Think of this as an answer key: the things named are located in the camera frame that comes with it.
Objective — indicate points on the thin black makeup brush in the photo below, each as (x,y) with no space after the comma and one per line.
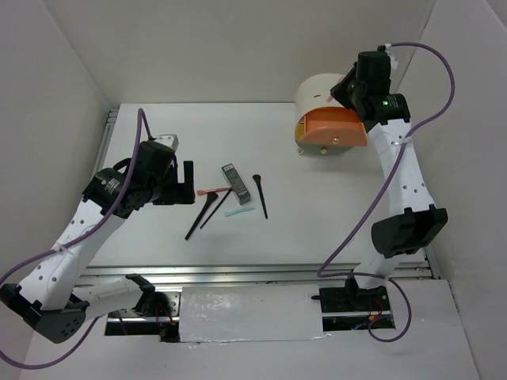
(216,208)

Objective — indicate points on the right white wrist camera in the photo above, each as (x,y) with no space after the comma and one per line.
(386,48)

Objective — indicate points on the mint green makeup spatula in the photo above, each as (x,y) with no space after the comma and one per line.
(228,214)

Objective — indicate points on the grey makeup box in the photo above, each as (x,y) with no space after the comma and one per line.
(238,186)

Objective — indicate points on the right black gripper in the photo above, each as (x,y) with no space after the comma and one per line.
(338,90)

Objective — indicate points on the salmon makeup spatula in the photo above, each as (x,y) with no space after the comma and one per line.
(215,190)

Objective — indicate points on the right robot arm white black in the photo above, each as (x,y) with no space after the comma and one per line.
(414,219)

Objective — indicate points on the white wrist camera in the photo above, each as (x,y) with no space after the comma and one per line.
(169,140)
(386,48)

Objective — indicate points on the round cream drawer organizer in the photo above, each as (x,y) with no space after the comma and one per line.
(322,128)

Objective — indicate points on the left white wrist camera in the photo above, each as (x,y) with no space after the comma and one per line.
(169,140)

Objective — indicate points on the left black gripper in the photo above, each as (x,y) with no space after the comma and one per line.
(181,193)

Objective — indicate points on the black round makeup brush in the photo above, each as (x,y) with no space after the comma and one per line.
(257,180)

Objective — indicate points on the black fan makeup brush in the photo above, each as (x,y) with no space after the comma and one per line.
(210,199)

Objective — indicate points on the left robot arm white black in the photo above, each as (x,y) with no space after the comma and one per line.
(48,299)

